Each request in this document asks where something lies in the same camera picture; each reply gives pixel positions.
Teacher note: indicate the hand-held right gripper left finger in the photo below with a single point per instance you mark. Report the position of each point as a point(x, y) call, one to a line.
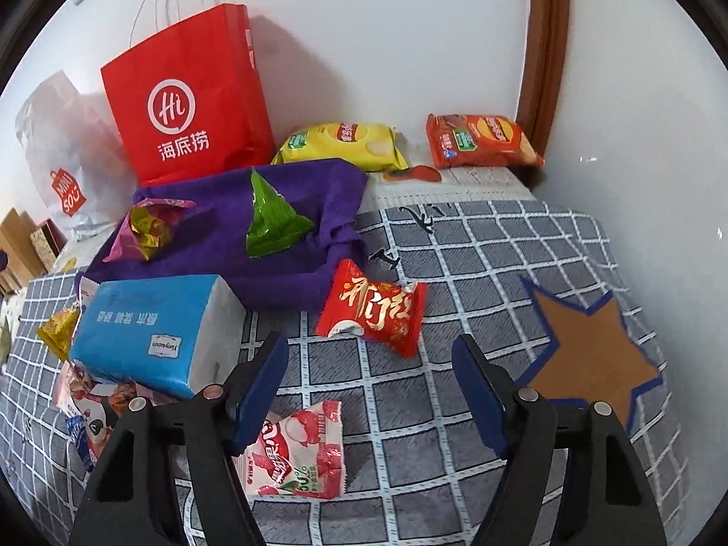
point(261, 395)

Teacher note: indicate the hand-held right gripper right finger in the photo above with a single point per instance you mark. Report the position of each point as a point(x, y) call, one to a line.
point(480, 395)

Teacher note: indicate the white red fruit snack packet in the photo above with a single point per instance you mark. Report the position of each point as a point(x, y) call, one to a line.
point(296, 449)

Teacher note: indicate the small yellow snack packet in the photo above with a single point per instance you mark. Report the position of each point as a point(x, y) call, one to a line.
point(60, 333)

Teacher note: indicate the grey checked bed sheet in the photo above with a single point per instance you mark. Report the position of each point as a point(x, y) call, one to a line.
point(398, 426)

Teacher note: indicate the blue tissue pack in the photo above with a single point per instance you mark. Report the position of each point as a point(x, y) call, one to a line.
point(148, 330)

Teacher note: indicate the purple cloth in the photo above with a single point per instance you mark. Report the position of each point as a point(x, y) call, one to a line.
point(216, 239)

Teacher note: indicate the panda print snack packet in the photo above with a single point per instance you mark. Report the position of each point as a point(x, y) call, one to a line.
point(94, 404)

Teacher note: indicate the green snack packet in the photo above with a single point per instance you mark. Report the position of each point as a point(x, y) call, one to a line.
point(273, 216)

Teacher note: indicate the blue snack packet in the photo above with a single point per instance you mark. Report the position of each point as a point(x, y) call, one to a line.
point(79, 438)

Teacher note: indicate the purple snack packet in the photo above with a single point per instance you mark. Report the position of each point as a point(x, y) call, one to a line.
point(148, 227)

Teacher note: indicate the orange chip bag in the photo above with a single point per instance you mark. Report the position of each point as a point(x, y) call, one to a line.
point(483, 142)

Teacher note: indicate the yellow chip bag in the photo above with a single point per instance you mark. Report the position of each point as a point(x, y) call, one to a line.
point(341, 145)

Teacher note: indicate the patterned cardboard box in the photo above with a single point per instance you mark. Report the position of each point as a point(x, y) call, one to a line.
point(44, 247)

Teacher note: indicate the red paper bag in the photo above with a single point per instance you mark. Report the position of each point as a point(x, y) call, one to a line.
point(187, 102)

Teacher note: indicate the white plastic bag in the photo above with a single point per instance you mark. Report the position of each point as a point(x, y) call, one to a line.
point(62, 142)

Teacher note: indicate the brown wooden door frame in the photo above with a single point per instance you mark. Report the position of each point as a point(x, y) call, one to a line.
point(543, 40)

